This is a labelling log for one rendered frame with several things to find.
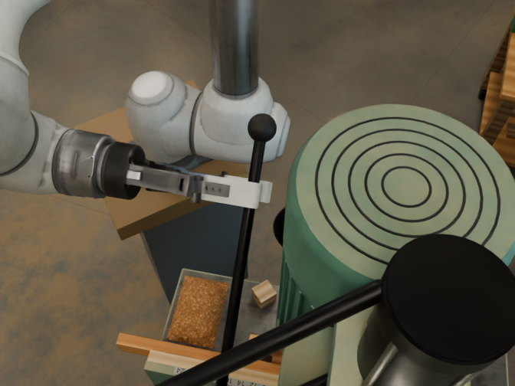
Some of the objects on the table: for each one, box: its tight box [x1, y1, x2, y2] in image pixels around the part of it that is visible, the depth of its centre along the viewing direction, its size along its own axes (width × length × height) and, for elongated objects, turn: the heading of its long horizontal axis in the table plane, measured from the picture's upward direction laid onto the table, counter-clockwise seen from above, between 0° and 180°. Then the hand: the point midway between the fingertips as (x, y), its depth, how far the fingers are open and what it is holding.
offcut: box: [252, 280, 277, 309], centre depth 98 cm, size 3×3×3 cm
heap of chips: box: [166, 276, 229, 348], centre depth 97 cm, size 8×12×3 cm
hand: (257, 193), depth 70 cm, fingers open, 13 cm apart
